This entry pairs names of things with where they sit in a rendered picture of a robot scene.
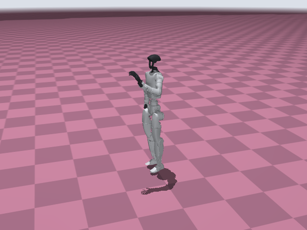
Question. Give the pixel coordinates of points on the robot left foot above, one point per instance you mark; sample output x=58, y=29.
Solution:
x=157, y=168

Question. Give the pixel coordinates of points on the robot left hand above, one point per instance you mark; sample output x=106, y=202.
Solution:
x=135, y=75

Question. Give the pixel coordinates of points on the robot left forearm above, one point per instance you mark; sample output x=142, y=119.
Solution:
x=150, y=89

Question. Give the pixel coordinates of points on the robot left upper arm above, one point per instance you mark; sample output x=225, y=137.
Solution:
x=159, y=80

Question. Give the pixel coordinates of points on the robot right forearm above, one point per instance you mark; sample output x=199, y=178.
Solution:
x=146, y=99

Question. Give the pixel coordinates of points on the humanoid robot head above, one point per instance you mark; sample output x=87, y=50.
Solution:
x=153, y=59

